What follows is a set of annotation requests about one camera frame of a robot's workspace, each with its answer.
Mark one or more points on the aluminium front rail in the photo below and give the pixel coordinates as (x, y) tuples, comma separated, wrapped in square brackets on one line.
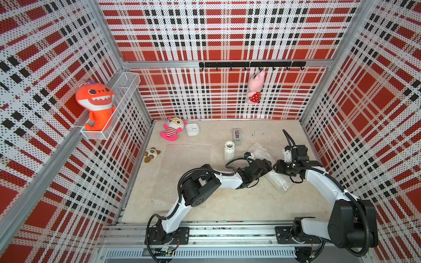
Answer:
[(219, 242)]

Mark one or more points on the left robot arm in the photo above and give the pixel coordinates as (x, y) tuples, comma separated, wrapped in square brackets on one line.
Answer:
[(198, 184)]

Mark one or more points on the white alarm clock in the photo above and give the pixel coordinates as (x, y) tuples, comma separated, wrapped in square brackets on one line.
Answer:
[(192, 129)]

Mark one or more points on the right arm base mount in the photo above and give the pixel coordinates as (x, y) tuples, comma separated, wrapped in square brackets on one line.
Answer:
[(289, 235)]

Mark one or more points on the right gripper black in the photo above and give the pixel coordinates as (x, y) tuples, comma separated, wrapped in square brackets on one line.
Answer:
[(279, 163)]

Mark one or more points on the brown white plush dog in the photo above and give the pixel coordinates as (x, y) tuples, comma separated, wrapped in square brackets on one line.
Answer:
[(151, 154)]

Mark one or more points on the pink pig plush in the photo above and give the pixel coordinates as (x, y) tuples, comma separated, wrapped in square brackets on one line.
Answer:
[(255, 85)]

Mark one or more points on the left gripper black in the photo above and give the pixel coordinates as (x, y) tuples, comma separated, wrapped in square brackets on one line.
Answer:
[(268, 167)]

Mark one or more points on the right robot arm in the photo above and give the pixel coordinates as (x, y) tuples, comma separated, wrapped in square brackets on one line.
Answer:
[(352, 224)]

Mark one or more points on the small white ribbed vase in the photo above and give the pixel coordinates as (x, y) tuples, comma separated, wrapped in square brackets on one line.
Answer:
[(229, 151)]

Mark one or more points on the pink striped plush doll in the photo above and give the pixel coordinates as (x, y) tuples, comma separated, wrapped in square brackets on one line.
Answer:
[(173, 127)]

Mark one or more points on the orange shark plush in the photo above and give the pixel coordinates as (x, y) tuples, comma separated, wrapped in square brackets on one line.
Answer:
[(98, 100)]

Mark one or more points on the black hook rail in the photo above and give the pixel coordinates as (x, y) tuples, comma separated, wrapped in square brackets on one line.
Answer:
[(253, 64)]

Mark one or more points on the clear acrylic wall shelf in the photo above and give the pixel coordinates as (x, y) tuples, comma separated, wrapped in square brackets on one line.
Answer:
[(128, 109)]

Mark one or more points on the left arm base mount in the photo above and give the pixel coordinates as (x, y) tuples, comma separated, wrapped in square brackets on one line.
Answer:
[(174, 236)]

